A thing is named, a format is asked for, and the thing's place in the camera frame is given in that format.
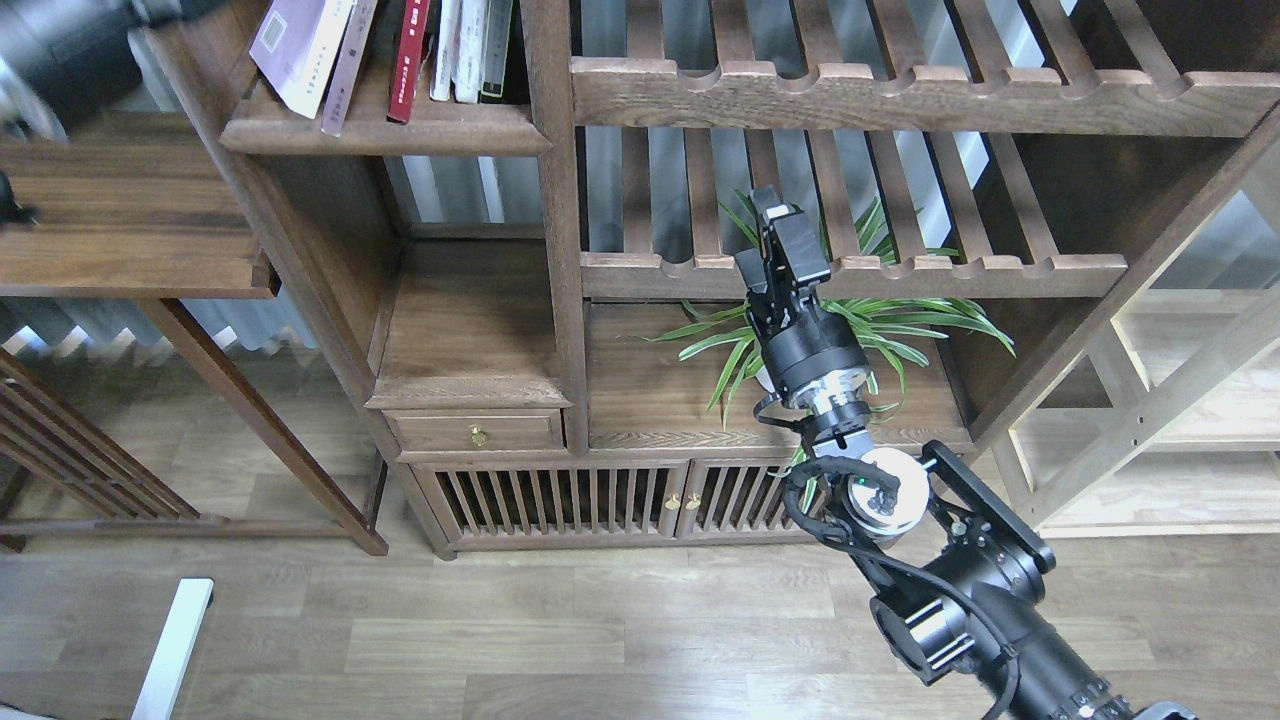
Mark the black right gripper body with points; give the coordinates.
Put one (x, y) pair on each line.
(813, 359)

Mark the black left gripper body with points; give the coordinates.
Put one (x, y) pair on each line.
(63, 61)

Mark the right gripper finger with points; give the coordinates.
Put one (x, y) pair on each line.
(790, 244)
(752, 270)

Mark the pale lilac paperback book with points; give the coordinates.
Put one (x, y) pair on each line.
(296, 47)

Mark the dark maroon Chinese book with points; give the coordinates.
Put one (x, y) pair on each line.
(347, 65)

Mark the red paperback book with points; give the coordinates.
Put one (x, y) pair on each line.
(412, 29)

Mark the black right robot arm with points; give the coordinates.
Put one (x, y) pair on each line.
(957, 573)

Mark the light wooden shelf unit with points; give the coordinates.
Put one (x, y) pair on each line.
(1169, 421)

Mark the white plant pot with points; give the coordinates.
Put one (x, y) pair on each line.
(763, 377)

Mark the dark wooden side table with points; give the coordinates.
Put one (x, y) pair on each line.
(131, 207)

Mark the dark wooden bookshelf cabinet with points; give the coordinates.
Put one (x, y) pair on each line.
(501, 265)

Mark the dark spine upright book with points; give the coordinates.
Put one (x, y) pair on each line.
(497, 38)

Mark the white upright book middle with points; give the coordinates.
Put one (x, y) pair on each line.
(467, 76)

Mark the white upright book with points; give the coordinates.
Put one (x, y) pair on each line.
(467, 76)
(446, 46)

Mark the white upright book left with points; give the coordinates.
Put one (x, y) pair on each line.
(446, 46)

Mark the white flat bar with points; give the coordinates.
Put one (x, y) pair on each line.
(168, 666)

